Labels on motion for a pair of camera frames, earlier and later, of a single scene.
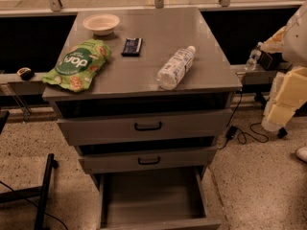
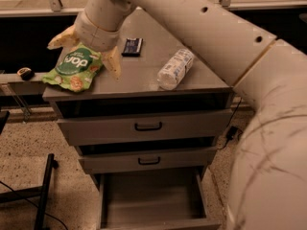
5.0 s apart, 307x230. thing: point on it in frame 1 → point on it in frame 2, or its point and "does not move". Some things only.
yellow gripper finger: x=293 y=92 → x=112 y=60
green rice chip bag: x=79 y=66 does not move
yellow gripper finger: x=280 y=115 → x=67 y=38
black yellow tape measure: x=25 y=73 does not move
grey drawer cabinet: x=151 y=126 does not move
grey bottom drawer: x=158 y=199 does not move
